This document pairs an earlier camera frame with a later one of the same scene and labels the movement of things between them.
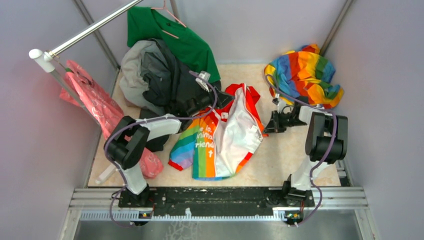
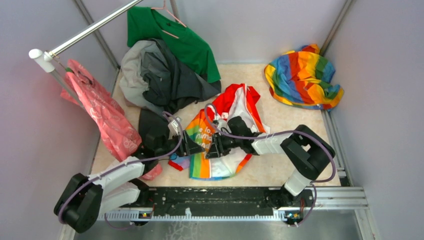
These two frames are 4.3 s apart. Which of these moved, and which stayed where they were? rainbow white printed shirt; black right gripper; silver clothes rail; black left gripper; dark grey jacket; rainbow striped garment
Moved: black left gripper; black right gripper
Stayed: dark grey jacket; rainbow white printed shirt; silver clothes rail; rainbow striped garment
